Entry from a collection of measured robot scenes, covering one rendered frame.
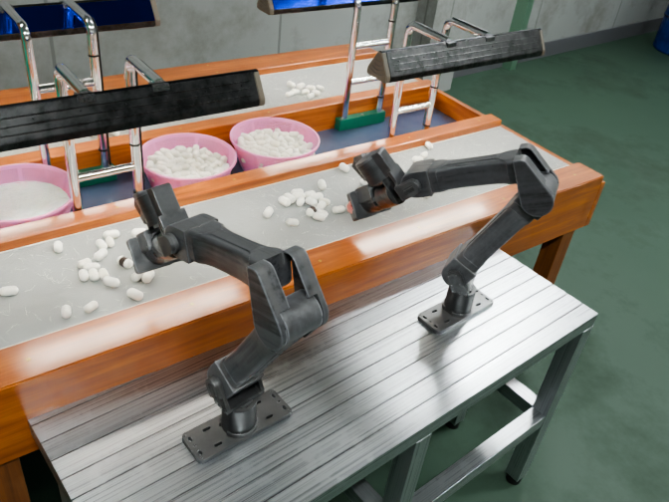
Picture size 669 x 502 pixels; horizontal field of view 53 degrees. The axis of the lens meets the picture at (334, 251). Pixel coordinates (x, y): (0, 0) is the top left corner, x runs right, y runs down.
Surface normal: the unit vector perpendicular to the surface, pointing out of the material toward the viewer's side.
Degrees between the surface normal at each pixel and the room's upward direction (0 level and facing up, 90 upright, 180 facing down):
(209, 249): 86
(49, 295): 0
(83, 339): 0
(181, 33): 90
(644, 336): 0
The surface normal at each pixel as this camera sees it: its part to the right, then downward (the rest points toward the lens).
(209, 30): 0.63, 0.51
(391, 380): 0.11, -0.80
